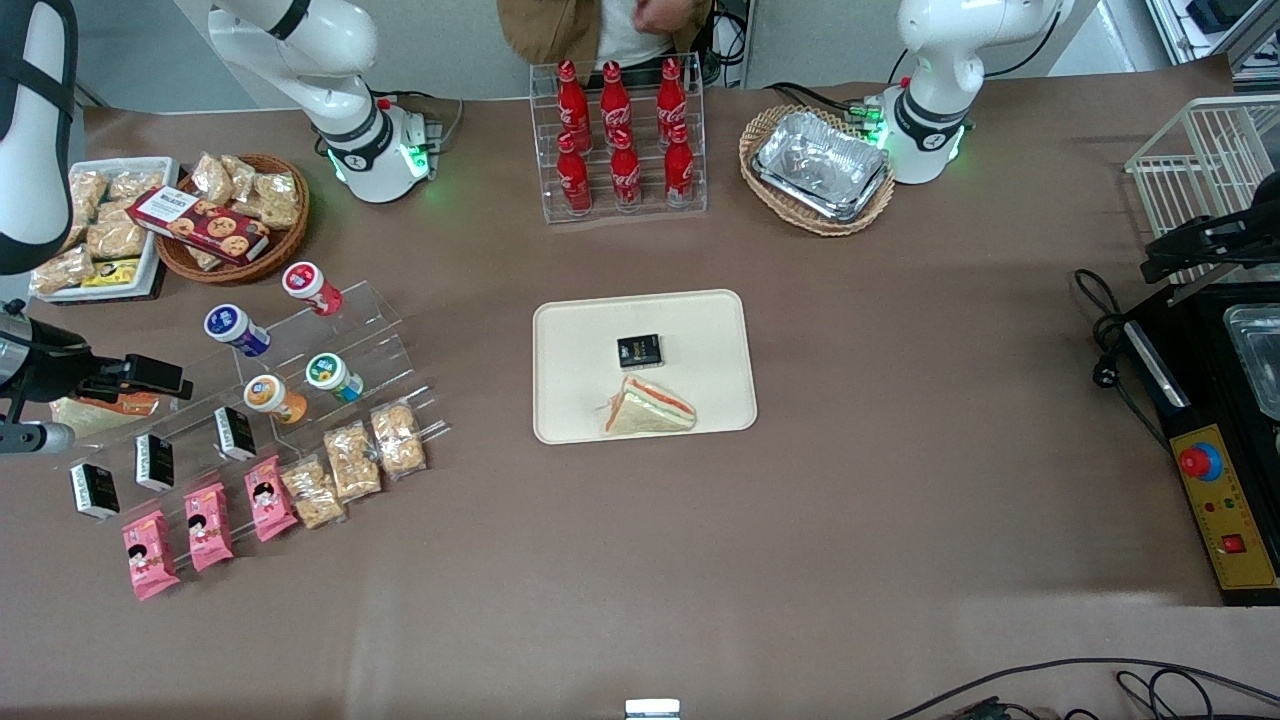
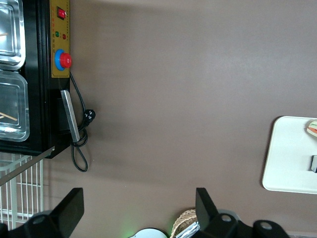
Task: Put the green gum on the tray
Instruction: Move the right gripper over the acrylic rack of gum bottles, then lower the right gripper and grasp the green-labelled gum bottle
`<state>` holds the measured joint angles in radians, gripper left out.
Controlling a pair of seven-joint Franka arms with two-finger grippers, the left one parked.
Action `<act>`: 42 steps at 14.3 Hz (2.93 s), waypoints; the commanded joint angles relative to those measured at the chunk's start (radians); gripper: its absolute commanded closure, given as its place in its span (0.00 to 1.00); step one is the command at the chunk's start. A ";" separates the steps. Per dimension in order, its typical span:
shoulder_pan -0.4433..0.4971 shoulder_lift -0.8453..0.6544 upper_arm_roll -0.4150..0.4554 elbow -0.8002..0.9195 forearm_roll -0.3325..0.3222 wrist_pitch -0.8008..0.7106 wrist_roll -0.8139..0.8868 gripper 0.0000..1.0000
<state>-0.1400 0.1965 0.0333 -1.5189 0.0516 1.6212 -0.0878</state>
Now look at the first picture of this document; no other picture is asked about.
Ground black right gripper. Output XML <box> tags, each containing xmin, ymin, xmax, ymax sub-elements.
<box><xmin>0</xmin><ymin>310</ymin><xmax>194</xmax><ymax>406</ymax></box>

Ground green lid gum bottle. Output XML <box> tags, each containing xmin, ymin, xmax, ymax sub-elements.
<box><xmin>305</xmin><ymin>352</ymin><xmax>364</xmax><ymax>404</ymax></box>

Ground blue lid gum bottle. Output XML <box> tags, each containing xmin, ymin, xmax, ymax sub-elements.
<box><xmin>203</xmin><ymin>303</ymin><xmax>272</xmax><ymax>359</ymax></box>

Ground orange lid gum bottle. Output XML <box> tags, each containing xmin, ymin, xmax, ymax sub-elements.
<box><xmin>243</xmin><ymin>374</ymin><xmax>309</xmax><ymax>426</ymax></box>

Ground red lid gum bottle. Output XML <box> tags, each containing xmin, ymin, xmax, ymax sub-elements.
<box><xmin>281</xmin><ymin>261</ymin><xmax>344</xmax><ymax>318</ymax></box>

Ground white rectangular plastic tray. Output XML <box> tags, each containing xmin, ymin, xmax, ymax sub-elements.
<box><xmin>29</xmin><ymin>156</ymin><xmax>182</xmax><ymax>304</ymax></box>

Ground cream plastic tray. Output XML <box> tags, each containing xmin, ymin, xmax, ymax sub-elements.
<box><xmin>532</xmin><ymin>289</ymin><xmax>759</xmax><ymax>445</ymax></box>

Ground bystander bare hand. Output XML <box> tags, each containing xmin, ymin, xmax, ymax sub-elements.
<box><xmin>632</xmin><ymin>0</ymin><xmax>703</xmax><ymax>37</ymax></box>

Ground small black white box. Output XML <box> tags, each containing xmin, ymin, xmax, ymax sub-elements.
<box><xmin>69</xmin><ymin>462</ymin><xmax>121</xmax><ymax>521</ymax></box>
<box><xmin>134</xmin><ymin>432</ymin><xmax>176</xmax><ymax>493</ymax></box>
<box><xmin>213</xmin><ymin>405</ymin><xmax>259</xmax><ymax>463</ymax></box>

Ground wrapped triangle sandwich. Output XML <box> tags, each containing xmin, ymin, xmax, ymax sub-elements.
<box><xmin>50</xmin><ymin>393</ymin><xmax>163</xmax><ymax>437</ymax></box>
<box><xmin>602</xmin><ymin>375</ymin><xmax>698</xmax><ymax>437</ymax></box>

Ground small yellow snack packet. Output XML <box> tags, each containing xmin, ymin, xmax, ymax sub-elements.
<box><xmin>80</xmin><ymin>257</ymin><xmax>142</xmax><ymax>290</ymax></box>

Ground clear bag pastry snack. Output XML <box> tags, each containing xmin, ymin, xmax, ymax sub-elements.
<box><xmin>250</xmin><ymin>171</ymin><xmax>303</xmax><ymax>232</ymax></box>
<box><xmin>104</xmin><ymin>169</ymin><xmax>167</xmax><ymax>203</ymax></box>
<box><xmin>29</xmin><ymin>244</ymin><xmax>99</xmax><ymax>297</ymax></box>
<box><xmin>219</xmin><ymin>154</ymin><xmax>260</xmax><ymax>201</ymax></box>
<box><xmin>84</xmin><ymin>204</ymin><xmax>152</xmax><ymax>262</ymax></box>
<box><xmin>68</xmin><ymin>169</ymin><xmax>110</xmax><ymax>227</ymax></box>
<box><xmin>189</xmin><ymin>151</ymin><xmax>237</xmax><ymax>207</ymax></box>

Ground pink snack packet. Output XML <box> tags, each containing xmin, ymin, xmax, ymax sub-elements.
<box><xmin>243</xmin><ymin>455</ymin><xmax>300</xmax><ymax>544</ymax></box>
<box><xmin>121</xmin><ymin>509</ymin><xmax>182</xmax><ymax>602</ymax></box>
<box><xmin>183</xmin><ymin>481</ymin><xmax>236</xmax><ymax>574</ymax></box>

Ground red cookie box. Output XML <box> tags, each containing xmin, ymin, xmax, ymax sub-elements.
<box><xmin>125</xmin><ymin>185</ymin><xmax>272</xmax><ymax>267</ymax></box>

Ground dark wicker basket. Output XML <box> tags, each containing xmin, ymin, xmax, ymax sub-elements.
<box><xmin>154</xmin><ymin>152</ymin><xmax>312</xmax><ymax>287</ymax></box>

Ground clear bag brown crackers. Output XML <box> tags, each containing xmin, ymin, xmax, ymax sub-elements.
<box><xmin>370</xmin><ymin>400</ymin><xmax>429</xmax><ymax>480</ymax></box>
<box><xmin>279</xmin><ymin>455</ymin><xmax>347</xmax><ymax>531</ymax></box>
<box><xmin>322</xmin><ymin>420</ymin><xmax>383</xmax><ymax>502</ymax></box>

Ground clear acrylic stepped display stand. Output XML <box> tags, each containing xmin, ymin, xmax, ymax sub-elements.
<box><xmin>60</xmin><ymin>280</ymin><xmax>451</xmax><ymax>566</ymax></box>

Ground clear acrylic bottle rack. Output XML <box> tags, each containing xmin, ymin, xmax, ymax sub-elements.
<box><xmin>528</xmin><ymin>52</ymin><xmax>709</xmax><ymax>226</ymax></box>

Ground red cola bottle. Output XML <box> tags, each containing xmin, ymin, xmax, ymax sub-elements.
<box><xmin>555</xmin><ymin>131</ymin><xmax>594</xmax><ymax>216</ymax></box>
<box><xmin>663</xmin><ymin>121</ymin><xmax>696</xmax><ymax>208</ymax></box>
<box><xmin>556</xmin><ymin>59</ymin><xmax>592</xmax><ymax>151</ymax></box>
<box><xmin>599</xmin><ymin>59</ymin><xmax>634</xmax><ymax>143</ymax></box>
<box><xmin>656</xmin><ymin>56</ymin><xmax>690</xmax><ymax>141</ymax></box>
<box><xmin>609</xmin><ymin>127</ymin><xmax>644</xmax><ymax>210</ymax></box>

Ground small black snack box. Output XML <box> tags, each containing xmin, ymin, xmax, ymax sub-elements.
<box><xmin>616</xmin><ymin>333</ymin><xmax>665</xmax><ymax>371</ymax></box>

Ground person in brown jacket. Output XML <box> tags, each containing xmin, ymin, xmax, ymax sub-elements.
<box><xmin>496</xmin><ymin>0</ymin><xmax>715</xmax><ymax>73</ymax></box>

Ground light wicker basket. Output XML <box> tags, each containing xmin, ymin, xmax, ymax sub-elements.
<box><xmin>738</xmin><ymin>103</ymin><xmax>898</xmax><ymax>238</ymax></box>

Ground stacked aluminium foil trays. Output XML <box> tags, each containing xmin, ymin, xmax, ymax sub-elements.
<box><xmin>751</xmin><ymin>109</ymin><xmax>892</xmax><ymax>224</ymax></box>

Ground red emergency stop button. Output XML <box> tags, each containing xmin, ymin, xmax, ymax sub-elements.
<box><xmin>1177</xmin><ymin>441</ymin><xmax>1224</xmax><ymax>484</ymax></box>

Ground black yellow control box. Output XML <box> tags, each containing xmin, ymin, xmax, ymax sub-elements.
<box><xmin>1118</xmin><ymin>284</ymin><xmax>1280</xmax><ymax>609</ymax></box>

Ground shiny metal pan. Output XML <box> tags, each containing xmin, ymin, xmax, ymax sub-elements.
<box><xmin>1221</xmin><ymin>302</ymin><xmax>1280</xmax><ymax>422</ymax></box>

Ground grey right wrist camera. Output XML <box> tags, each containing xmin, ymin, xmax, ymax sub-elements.
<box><xmin>0</xmin><ymin>420</ymin><xmax>77</xmax><ymax>457</ymax></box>

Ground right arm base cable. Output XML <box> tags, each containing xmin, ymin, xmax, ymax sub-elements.
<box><xmin>372</xmin><ymin>88</ymin><xmax>467</xmax><ymax>156</ymax></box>

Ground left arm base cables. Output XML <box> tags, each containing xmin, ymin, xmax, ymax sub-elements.
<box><xmin>764</xmin><ymin>72</ymin><xmax>913</xmax><ymax>126</ymax></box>

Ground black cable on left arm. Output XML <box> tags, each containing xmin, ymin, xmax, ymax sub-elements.
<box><xmin>984</xmin><ymin>0</ymin><xmax>1063</xmax><ymax>80</ymax></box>

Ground black floor cables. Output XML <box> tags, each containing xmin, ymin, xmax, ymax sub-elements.
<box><xmin>884</xmin><ymin>656</ymin><xmax>1280</xmax><ymax>720</ymax></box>

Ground black power cable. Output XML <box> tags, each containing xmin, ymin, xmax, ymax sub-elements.
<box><xmin>1074</xmin><ymin>267</ymin><xmax>1173</xmax><ymax>453</ymax></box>

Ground white wire basket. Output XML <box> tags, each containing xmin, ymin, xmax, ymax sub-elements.
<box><xmin>1124</xmin><ymin>94</ymin><xmax>1280</xmax><ymax>287</ymax></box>

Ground black clamp mount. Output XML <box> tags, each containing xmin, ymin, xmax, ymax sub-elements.
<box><xmin>1140</xmin><ymin>198</ymin><xmax>1280</xmax><ymax>287</ymax></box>

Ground aluminium frame shelf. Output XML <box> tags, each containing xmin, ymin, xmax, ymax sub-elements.
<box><xmin>1144</xmin><ymin>0</ymin><xmax>1280</xmax><ymax>83</ymax></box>

